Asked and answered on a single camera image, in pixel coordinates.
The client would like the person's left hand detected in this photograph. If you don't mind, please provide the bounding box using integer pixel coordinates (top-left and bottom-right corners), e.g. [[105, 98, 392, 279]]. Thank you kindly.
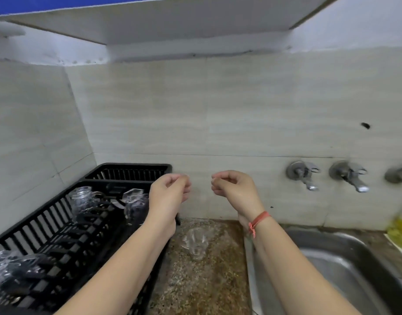
[[145, 173, 192, 239]]

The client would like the person's right hand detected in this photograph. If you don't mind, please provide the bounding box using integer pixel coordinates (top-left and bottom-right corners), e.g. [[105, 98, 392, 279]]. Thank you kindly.
[[211, 170, 266, 228]]

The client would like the clear glass cup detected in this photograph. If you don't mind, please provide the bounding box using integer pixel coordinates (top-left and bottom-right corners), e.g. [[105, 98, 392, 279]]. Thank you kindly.
[[68, 186, 105, 224], [0, 249, 29, 302], [180, 227, 210, 261], [122, 189, 150, 225]]

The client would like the black dish rack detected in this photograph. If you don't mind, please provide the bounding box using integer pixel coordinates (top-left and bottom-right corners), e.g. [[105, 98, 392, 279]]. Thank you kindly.
[[0, 163, 182, 315]]

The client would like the yellow dish soap bottle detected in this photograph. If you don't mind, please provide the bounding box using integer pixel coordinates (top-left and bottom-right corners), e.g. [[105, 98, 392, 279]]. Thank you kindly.
[[386, 213, 402, 253]]

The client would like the person's right forearm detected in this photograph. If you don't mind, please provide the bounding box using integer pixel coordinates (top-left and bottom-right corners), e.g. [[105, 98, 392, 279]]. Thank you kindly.
[[250, 216, 362, 315]]

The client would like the person's left forearm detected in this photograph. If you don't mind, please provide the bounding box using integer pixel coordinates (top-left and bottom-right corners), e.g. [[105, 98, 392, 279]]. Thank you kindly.
[[55, 223, 177, 315]]

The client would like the orange wrist thread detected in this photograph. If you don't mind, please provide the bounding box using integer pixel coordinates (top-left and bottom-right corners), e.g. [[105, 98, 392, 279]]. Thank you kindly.
[[248, 211, 271, 239]]

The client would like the stainless steel sink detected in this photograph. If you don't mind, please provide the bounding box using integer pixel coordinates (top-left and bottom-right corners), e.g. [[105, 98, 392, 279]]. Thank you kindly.
[[243, 226, 402, 315]]

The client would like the white stone overhead shelf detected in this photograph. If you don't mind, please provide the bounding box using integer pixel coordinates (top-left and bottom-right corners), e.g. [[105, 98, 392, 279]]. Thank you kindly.
[[0, 0, 343, 46]]

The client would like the chrome wall tap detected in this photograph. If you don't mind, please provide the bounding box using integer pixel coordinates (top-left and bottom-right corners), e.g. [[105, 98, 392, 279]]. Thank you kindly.
[[329, 161, 370, 193], [285, 161, 321, 192]]

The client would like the grey wall valve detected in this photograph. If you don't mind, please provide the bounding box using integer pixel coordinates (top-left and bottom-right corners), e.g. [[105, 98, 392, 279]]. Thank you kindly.
[[384, 165, 402, 189]]

